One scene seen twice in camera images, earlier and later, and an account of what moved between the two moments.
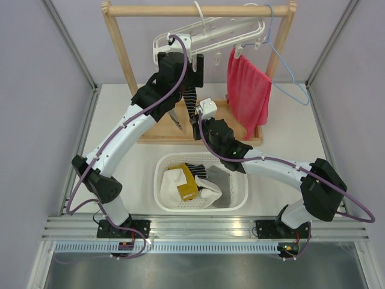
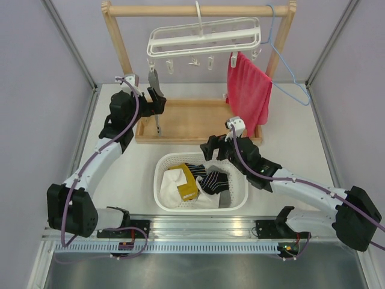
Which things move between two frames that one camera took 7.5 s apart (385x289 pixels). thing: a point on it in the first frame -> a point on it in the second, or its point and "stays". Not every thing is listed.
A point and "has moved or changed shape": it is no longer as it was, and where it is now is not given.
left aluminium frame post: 61,25 stays
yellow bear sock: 189,190 stays
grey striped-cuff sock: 173,115 has moved or changed shape
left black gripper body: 190,80 -> 145,108
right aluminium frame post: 348,11 stays
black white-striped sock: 199,170 stays
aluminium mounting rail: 206,229 stays
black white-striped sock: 190,98 -> 215,182
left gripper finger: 200,71 -> 159,105
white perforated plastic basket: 238,181 stays
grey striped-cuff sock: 222,179 stays
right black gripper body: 204,123 -> 226,151
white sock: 170,197 stays
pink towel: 249,90 stays
